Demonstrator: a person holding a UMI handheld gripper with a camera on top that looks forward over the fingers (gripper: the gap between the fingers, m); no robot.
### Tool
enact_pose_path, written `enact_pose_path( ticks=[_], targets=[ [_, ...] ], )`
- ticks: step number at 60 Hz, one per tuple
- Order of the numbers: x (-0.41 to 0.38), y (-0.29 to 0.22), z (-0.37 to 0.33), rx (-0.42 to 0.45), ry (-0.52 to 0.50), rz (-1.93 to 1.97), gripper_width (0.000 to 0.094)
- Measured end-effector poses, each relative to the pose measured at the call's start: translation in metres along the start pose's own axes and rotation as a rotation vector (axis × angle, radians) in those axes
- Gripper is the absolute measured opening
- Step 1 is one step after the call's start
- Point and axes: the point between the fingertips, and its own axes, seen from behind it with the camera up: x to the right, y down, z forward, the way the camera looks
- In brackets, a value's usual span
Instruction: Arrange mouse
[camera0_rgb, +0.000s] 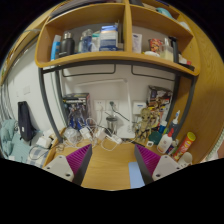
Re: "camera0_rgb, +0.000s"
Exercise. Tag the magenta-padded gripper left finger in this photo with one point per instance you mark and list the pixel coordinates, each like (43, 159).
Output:
(78, 160)

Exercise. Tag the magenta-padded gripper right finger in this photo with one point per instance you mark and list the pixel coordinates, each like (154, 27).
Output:
(148, 160)

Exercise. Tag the light blue mouse pad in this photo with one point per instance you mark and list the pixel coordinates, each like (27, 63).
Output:
(135, 176)

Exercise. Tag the small white square clock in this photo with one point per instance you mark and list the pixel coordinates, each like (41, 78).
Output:
(150, 144)

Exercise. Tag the white red-capped pump bottle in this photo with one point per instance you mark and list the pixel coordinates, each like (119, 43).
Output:
(164, 143)

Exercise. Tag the green round container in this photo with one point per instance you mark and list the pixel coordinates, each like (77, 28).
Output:
(155, 137)

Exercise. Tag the clear plastic jar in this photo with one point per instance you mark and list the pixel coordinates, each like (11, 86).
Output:
(70, 136)

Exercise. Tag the white charger block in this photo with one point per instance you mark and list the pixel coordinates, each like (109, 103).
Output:
(85, 132)

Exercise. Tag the large golden tree figurine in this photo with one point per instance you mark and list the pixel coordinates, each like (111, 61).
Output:
(144, 121)

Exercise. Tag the red chip canister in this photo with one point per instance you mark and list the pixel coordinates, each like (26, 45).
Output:
(184, 145)

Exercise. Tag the white power strip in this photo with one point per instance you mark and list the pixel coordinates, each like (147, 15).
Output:
(115, 137)

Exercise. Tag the dark spray bottle white nozzle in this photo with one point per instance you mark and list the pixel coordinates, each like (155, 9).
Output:
(175, 123)

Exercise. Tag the steel cup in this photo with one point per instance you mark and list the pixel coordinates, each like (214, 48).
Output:
(111, 123)

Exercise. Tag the white desk lamp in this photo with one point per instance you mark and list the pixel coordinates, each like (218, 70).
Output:
(121, 116)

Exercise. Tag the black bag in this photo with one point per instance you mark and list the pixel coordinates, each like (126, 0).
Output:
(25, 121)

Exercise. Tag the teal cloth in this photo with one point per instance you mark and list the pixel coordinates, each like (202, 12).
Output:
(6, 136)

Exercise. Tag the white wall box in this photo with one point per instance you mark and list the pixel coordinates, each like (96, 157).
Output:
(139, 107)

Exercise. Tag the white wall socket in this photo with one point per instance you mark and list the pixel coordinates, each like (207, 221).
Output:
(115, 108)
(99, 105)

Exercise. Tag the wooden shelf unit metal frame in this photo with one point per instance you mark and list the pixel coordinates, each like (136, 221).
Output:
(86, 16)

